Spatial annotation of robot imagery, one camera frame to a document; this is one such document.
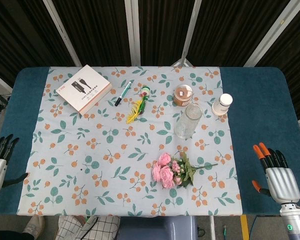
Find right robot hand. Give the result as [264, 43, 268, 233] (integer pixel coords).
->
[251, 142, 300, 205]

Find pink rose bouquet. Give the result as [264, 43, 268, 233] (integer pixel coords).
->
[151, 151, 219, 190]

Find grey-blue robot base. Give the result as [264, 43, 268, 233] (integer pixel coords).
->
[117, 216, 200, 240]

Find clear glass jar vase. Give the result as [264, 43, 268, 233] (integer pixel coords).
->
[173, 104, 204, 140]

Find beige shoe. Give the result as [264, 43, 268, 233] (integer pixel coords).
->
[22, 216, 46, 240]

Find blue table cover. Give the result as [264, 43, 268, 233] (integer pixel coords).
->
[0, 66, 300, 217]

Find white table leg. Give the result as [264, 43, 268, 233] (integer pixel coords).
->
[209, 216, 216, 240]

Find white checked fabric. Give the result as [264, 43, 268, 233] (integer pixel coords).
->
[55, 215, 121, 240]

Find white plastic bottle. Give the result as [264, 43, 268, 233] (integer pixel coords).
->
[211, 93, 234, 117]

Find floral print tablecloth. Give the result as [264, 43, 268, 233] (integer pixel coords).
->
[16, 65, 243, 217]

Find jar of brown powder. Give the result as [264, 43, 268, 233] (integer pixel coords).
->
[172, 84, 194, 107]

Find green and black pen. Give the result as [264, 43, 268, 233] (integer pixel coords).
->
[114, 80, 133, 107]

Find yellow green feather toy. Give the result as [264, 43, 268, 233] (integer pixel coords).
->
[125, 85, 151, 124]

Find metal tripod stand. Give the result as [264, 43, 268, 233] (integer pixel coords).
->
[171, 48, 192, 68]

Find white partition frame post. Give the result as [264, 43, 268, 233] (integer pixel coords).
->
[181, 0, 203, 63]
[243, 0, 299, 68]
[42, 0, 83, 67]
[124, 0, 141, 67]
[0, 69, 13, 95]

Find white cable product box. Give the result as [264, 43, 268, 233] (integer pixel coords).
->
[55, 64, 113, 117]

